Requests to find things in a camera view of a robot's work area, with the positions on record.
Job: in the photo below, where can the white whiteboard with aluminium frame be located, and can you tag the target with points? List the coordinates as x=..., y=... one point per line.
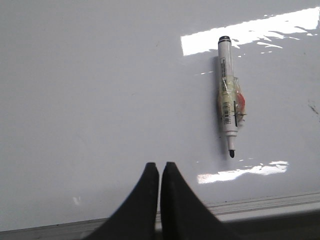
x=92, y=90

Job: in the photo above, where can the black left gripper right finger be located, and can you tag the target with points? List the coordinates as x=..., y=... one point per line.
x=183, y=215

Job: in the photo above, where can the white taped whiteboard marker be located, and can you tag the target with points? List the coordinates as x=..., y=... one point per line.
x=230, y=98

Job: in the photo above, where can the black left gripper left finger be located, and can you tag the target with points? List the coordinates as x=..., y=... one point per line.
x=135, y=218

